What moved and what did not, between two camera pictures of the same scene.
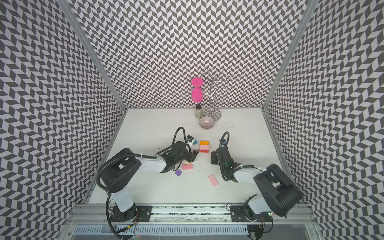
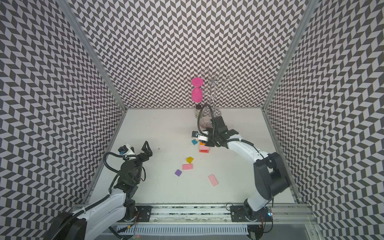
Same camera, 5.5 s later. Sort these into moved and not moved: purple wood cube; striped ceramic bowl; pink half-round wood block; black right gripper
Moved: black right gripper
Not moved: striped ceramic bowl; purple wood cube; pink half-round wood block
